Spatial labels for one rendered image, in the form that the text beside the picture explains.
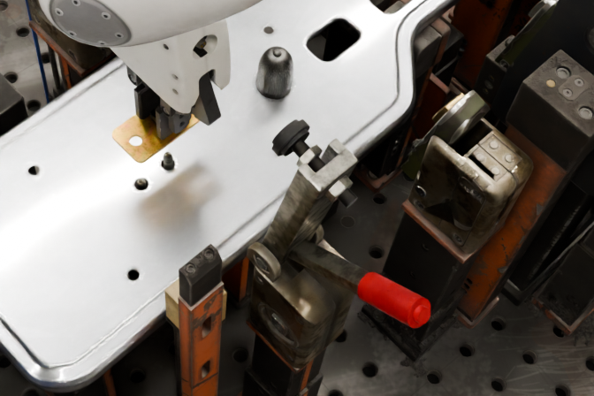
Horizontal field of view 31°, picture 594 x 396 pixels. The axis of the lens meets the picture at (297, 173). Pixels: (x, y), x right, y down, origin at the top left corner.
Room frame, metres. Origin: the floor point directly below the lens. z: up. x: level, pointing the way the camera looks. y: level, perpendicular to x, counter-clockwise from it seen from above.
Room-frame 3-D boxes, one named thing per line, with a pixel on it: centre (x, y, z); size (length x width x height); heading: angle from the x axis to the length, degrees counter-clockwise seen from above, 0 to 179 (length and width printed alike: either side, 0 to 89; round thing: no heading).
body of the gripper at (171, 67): (0.45, 0.11, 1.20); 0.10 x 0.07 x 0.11; 52
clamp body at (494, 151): (0.47, -0.15, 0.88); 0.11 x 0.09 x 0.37; 52
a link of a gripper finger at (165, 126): (0.43, 0.09, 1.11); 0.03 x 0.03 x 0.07; 52
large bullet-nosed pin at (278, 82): (0.54, 0.03, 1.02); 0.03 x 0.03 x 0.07
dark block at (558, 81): (0.51, -0.21, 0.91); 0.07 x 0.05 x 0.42; 52
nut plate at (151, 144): (0.45, 0.11, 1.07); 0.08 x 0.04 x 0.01; 142
